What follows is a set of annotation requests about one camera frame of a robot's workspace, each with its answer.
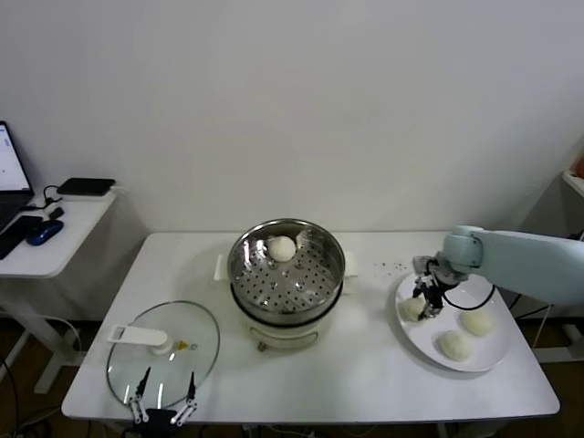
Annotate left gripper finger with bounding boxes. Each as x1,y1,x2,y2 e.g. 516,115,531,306
127,366,151,424
171,370,200,425

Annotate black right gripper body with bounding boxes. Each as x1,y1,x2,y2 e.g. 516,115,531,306
422,273,446,309

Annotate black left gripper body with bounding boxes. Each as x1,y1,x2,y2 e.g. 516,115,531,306
141,408,182,430

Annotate white steamed baozi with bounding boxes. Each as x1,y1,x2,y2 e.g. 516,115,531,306
460,308,496,338
266,235,297,264
437,330,474,362
398,297,428,323

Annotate stainless steel steamer basket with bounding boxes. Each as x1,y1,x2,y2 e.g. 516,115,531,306
226,218,347,318

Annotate scattered dark crumbs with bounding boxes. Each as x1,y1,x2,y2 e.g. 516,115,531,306
369,260,410,275

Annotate white round plate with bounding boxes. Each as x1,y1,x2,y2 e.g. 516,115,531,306
394,269,513,374

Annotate white side desk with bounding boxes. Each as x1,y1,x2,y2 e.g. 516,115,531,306
0,193,131,396

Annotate blue computer mouse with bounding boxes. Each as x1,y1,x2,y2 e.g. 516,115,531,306
25,218,65,246

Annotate black smartphone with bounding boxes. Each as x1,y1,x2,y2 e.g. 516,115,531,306
0,214,46,260

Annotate flat black box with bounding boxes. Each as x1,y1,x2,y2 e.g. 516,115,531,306
57,177,116,197

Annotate black laptop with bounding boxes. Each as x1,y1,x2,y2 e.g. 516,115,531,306
0,120,37,234

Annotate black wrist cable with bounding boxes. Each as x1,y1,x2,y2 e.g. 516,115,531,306
440,273,497,312

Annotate glass lid with white handle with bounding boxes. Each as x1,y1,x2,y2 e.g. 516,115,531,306
106,299,222,409

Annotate white floor cable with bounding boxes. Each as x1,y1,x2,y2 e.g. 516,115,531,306
45,317,88,355

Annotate white hanging cable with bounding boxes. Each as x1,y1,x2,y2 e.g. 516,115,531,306
533,300,556,352

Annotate black floor cable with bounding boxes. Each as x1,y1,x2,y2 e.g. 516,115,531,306
0,350,22,438

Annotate black desk cable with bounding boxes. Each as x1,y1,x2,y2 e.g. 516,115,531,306
20,183,63,212

